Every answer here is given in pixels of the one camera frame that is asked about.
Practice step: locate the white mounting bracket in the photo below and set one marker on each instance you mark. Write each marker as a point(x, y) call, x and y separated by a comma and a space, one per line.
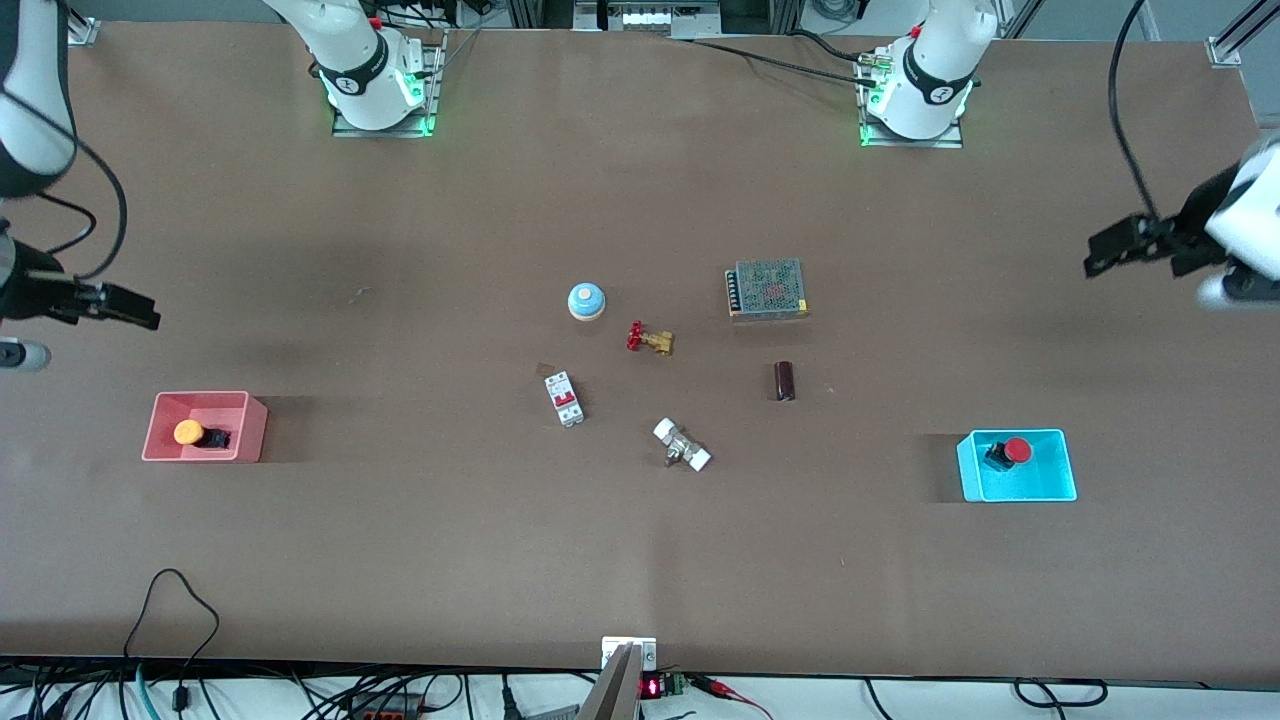
point(649, 655)

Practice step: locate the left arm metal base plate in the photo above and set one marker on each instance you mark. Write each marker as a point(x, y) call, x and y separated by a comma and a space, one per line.
point(950, 142)

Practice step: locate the red push button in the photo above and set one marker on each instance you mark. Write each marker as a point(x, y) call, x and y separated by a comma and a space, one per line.
point(1017, 450)

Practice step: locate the black orange power strip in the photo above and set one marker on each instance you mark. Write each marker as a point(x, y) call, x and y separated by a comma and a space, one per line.
point(385, 711)

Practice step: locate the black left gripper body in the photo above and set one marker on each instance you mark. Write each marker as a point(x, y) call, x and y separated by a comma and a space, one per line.
point(1192, 222)

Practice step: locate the blue dome bell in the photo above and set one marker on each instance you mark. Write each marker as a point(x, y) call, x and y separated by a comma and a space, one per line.
point(587, 298)

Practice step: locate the pink plastic bin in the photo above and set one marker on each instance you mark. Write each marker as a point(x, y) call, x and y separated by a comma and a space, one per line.
point(245, 430)

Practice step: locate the silver frame unit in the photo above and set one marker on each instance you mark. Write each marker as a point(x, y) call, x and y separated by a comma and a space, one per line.
point(645, 18)

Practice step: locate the perforated metal power supply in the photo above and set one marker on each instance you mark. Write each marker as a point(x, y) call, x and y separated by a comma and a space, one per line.
point(768, 288)

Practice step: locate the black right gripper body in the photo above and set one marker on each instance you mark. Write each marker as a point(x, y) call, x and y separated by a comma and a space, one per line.
point(30, 290)

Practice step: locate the white circuit breaker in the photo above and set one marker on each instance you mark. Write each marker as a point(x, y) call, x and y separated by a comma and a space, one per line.
point(565, 400)

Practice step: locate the grey camera mount bar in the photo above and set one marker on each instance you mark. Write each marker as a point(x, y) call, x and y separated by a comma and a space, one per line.
point(615, 692)

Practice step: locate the white-capped metal fitting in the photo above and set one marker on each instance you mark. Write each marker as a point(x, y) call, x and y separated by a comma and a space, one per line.
point(682, 445)

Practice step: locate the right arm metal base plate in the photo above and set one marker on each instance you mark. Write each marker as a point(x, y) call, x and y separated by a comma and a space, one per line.
point(432, 90)

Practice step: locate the red digit display module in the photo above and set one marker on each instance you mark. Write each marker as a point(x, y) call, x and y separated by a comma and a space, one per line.
point(652, 687)

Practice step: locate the cyan plastic bin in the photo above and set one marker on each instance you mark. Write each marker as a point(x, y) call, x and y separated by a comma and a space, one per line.
point(1040, 480)

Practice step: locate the small metal corner bracket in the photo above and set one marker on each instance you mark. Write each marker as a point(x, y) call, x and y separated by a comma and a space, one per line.
point(85, 30)

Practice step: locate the dark brown capacitor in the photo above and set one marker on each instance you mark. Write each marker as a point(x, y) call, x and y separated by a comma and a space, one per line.
point(785, 381)

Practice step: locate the red clip lead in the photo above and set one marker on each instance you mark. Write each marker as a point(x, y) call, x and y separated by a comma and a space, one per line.
point(725, 690)

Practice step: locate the yellow push button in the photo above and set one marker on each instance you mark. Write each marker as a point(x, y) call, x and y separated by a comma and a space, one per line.
point(188, 433)

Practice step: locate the aluminium extrusion bar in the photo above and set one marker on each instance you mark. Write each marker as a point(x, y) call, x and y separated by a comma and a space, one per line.
point(1226, 50)

